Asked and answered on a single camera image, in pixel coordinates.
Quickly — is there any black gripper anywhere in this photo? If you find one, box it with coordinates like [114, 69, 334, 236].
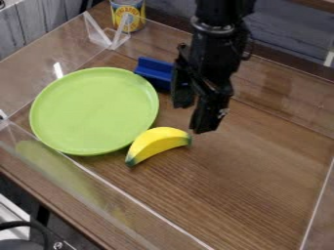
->
[171, 17, 251, 134]

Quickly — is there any yellow toy banana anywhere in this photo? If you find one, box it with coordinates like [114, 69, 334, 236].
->
[126, 127, 192, 167]

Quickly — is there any green round plate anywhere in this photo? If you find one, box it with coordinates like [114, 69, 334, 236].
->
[28, 67, 159, 155]

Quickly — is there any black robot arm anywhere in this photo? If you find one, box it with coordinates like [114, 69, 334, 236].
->
[171, 0, 255, 134]

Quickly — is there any blue plastic block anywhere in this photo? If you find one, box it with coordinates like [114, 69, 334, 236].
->
[135, 57, 174, 91]

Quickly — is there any yellow labelled tin can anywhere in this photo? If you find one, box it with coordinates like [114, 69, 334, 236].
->
[110, 0, 146, 32]

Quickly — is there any clear acrylic enclosure wall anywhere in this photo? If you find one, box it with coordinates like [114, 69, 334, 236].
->
[0, 18, 334, 250]

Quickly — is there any clear acrylic corner bracket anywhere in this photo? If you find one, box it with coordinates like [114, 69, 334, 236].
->
[83, 12, 131, 51]

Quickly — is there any black cable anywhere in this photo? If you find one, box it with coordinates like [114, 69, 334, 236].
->
[0, 220, 52, 250]

